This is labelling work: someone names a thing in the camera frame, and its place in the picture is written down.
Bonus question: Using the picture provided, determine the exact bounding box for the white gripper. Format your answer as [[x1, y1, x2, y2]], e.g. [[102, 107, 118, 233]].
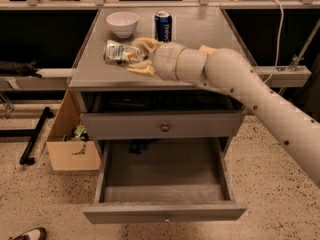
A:
[[127, 37, 185, 81]]

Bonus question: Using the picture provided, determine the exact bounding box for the black bar on floor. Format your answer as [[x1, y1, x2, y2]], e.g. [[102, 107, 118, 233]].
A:
[[19, 107, 54, 165]]

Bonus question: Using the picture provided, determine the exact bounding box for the brown cardboard box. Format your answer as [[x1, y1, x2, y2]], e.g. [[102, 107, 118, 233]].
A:
[[46, 91, 101, 171]]

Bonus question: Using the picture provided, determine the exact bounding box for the shoe at bottom left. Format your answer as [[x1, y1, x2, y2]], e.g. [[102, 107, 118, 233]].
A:
[[8, 227, 47, 240]]

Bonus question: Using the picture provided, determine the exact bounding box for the open grey middle drawer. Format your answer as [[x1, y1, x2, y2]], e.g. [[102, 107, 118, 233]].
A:
[[83, 138, 247, 224]]

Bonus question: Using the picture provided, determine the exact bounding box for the white cable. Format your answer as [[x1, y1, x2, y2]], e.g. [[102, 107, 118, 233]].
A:
[[260, 0, 284, 86]]

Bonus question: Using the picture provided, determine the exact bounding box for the grey drawer cabinet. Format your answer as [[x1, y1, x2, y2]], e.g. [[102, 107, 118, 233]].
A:
[[67, 5, 262, 155]]

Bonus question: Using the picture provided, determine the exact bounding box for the black object on rail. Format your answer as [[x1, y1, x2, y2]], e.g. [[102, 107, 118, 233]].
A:
[[0, 61, 42, 78]]

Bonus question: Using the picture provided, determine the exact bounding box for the white ceramic bowl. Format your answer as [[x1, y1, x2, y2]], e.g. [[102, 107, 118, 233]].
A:
[[106, 11, 139, 38]]

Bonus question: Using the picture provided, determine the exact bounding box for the blue pepsi can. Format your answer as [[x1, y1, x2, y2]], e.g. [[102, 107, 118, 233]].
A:
[[154, 11, 172, 42]]

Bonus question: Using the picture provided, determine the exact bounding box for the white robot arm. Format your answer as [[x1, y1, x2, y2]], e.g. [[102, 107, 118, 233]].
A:
[[132, 38, 320, 187]]

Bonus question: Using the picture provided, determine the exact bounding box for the yellow sponge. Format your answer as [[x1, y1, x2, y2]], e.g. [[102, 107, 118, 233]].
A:
[[199, 45, 217, 55]]

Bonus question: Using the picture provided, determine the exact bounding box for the closed grey top drawer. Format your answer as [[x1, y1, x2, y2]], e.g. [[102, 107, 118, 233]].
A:
[[81, 111, 243, 140]]

